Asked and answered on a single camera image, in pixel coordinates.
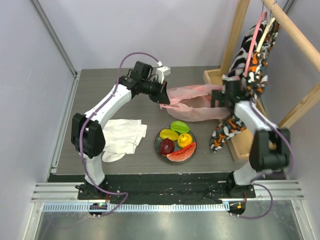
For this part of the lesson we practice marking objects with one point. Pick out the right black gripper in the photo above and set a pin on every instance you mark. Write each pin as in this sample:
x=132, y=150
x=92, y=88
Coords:
x=222, y=97

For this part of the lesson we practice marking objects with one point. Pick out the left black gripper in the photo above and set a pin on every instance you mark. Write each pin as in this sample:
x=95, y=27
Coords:
x=161, y=96

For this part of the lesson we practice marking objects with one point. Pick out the pink plastic bag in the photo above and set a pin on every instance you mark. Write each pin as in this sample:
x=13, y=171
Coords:
x=192, y=103

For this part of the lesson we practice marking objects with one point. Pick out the green fake starfruit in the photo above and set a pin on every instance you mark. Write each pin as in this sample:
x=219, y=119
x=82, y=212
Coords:
x=180, y=127

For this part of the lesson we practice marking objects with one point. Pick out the yellow fake starfruit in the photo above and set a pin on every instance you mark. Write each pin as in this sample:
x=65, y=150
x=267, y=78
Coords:
x=168, y=134

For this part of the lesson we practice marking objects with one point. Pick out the red fake apple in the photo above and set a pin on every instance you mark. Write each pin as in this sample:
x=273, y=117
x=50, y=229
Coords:
x=167, y=146

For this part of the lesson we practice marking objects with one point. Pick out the fake watermelon slice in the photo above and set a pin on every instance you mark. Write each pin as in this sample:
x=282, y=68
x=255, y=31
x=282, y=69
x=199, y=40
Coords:
x=182, y=154

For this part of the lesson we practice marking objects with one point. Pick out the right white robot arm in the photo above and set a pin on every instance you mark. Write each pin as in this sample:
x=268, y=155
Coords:
x=270, y=149

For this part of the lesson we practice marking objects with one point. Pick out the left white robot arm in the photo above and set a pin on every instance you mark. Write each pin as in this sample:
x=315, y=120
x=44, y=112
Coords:
x=87, y=129

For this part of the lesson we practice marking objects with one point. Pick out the patterned orange black garment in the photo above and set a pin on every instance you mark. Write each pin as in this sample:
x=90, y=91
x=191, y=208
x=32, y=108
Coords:
x=252, y=86

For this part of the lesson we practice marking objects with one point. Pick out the blue ceramic plate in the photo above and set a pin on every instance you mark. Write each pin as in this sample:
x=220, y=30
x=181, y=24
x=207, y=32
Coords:
x=158, y=140

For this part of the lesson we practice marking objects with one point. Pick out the wooden clothes rack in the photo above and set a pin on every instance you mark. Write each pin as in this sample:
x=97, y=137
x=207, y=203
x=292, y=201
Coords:
x=293, y=92

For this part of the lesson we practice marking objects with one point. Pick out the pink clothes hanger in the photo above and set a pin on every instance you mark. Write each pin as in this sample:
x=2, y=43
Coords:
x=262, y=17

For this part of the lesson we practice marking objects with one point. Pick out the white cloth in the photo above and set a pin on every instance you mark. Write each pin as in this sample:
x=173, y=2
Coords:
x=122, y=136

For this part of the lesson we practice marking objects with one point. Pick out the cream clothes hanger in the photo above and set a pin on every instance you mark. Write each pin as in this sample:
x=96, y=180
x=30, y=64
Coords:
x=266, y=30

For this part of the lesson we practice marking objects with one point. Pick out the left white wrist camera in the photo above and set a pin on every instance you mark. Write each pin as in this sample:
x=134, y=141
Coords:
x=161, y=72

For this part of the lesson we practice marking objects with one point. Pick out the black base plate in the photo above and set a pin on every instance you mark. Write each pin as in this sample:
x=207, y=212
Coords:
x=166, y=189

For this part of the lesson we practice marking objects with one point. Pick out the aluminium rail frame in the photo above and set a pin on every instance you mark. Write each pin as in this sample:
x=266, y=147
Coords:
x=277, y=212

